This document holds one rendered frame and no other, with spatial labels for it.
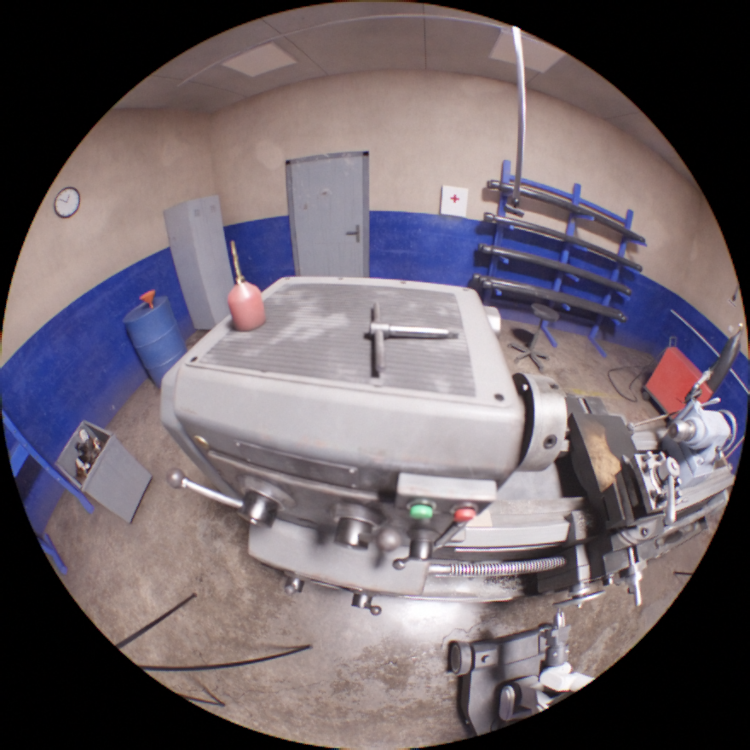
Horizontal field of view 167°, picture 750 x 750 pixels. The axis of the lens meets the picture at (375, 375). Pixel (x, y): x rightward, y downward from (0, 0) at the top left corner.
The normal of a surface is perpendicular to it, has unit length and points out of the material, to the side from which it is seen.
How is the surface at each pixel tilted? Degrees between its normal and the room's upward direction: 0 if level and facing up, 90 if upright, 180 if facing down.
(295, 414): 45
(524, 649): 0
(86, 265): 90
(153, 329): 90
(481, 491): 0
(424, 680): 0
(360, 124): 90
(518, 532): 36
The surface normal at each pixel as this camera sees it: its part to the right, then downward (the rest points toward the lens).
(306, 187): -0.18, 0.63
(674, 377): -0.98, 0.11
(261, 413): -0.12, -0.09
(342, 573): -0.09, -0.31
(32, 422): 0.99, 0.11
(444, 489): 0.00, -0.76
